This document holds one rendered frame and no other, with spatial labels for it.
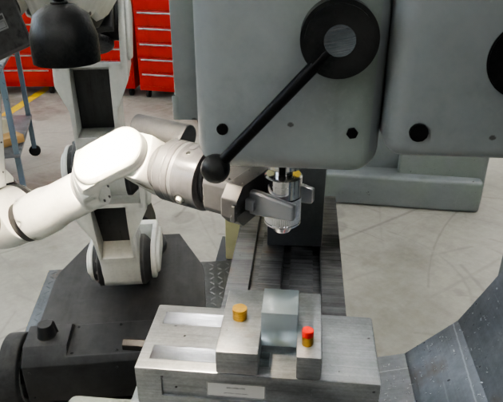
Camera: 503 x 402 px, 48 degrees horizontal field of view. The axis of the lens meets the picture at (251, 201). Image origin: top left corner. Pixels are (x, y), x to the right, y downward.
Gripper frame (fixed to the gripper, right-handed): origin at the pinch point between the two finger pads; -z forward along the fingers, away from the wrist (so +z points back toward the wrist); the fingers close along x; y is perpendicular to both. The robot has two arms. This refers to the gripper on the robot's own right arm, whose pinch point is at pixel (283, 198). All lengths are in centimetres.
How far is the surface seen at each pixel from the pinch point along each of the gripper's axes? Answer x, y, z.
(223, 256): 144, 122, 104
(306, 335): -0.7, 19.6, -4.7
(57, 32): -16.0, -21.1, 18.3
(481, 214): 262, 124, 1
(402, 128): -5.9, -14.0, -15.4
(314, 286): 29.4, 34.3, 7.0
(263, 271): 27.2, 33.0, 17.3
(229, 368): -6.9, 24.6, 3.9
